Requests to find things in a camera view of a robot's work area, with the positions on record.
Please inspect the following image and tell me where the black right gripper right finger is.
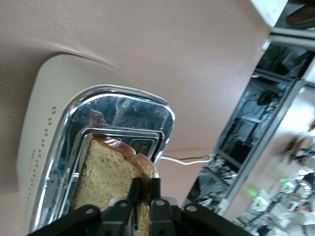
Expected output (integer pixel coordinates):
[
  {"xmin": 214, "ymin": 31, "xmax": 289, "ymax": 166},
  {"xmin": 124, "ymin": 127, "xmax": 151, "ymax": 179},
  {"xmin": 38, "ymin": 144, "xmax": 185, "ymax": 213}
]
[{"xmin": 150, "ymin": 178, "xmax": 176, "ymax": 236}]

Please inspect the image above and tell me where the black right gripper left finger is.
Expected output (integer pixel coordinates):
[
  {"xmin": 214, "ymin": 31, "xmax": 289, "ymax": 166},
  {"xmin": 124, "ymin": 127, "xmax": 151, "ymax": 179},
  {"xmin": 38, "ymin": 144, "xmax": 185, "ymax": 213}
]
[{"xmin": 99, "ymin": 177, "xmax": 142, "ymax": 236}]

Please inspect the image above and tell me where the brown bread slice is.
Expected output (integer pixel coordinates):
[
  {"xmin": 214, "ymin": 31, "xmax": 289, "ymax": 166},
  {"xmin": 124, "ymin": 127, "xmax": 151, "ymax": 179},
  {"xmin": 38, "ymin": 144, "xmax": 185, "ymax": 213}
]
[{"xmin": 70, "ymin": 137, "xmax": 160, "ymax": 236}]

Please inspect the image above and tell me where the beige chrome two-slot toaster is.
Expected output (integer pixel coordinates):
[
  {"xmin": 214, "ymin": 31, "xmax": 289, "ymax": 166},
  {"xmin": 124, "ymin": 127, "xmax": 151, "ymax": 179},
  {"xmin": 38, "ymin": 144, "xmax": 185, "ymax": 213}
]
[{"xmin": 15, "ymin": 51, "xmax": 177, "ymax": 234}]

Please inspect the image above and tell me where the white cardboard box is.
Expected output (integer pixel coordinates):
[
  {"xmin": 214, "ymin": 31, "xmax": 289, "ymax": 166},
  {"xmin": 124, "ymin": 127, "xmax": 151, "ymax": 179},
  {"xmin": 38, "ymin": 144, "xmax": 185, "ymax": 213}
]
[{"xmin": 248, "ymin": 0, "xmax": 290, "ymax": 30}]

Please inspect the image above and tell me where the white toaster power cable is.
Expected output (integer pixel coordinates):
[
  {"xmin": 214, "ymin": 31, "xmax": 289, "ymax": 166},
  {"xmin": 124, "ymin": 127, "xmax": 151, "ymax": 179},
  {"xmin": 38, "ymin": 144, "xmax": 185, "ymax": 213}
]
[{"xmin": 158, "ymin": 152, "xmax": 213, "ymax": 166}]

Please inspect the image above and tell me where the long aluminium frame post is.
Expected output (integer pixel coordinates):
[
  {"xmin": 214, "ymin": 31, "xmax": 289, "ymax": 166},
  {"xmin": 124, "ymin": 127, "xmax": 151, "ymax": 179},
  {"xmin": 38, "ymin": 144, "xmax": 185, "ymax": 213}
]
[{"xmin": 216, "ymin": 80, "xmax": 307, "ymax": 217}]

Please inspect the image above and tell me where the aluminium frame crossbar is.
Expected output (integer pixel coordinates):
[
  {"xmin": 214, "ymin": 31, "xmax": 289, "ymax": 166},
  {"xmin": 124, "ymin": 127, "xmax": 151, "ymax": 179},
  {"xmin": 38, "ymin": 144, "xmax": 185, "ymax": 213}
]
[{"xmin": 267, "ymin": 26, "xmax": 315, "ymax": 54}]

